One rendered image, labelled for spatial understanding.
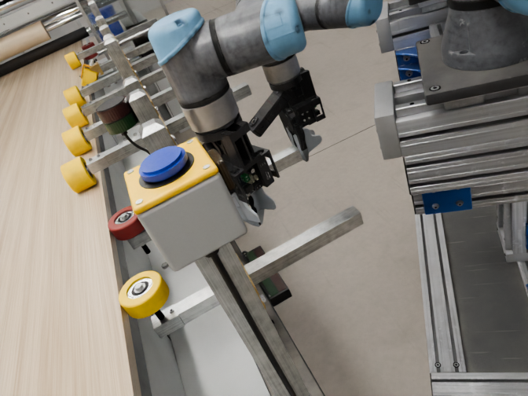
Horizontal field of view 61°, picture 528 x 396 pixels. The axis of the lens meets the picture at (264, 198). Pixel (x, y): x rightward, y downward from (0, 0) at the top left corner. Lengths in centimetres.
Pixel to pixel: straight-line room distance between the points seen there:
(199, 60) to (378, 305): 135
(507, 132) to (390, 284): 109
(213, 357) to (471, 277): 87
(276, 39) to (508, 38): 35
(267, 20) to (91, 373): 55
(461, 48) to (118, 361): 70
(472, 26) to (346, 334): 122
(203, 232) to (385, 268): 156
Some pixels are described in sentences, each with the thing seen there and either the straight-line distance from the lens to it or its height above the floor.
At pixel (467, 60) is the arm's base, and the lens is 77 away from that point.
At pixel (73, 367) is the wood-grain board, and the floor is 90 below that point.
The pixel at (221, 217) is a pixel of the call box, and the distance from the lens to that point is 36.
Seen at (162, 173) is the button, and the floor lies 123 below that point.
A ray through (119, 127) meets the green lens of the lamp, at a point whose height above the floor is 111.
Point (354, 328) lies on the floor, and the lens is 173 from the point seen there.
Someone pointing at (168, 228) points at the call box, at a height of 119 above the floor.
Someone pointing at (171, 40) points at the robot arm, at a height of 126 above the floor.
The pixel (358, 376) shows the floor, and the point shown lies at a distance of 162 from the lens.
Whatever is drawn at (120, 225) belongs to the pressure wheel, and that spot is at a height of 91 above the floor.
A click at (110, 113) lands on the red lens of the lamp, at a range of 85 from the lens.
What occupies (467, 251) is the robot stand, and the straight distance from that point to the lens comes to 161.
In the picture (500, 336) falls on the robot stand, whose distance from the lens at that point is 141.
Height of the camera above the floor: 138
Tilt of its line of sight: 34 degrees down
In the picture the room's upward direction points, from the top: 23 degrees counter-clockwise
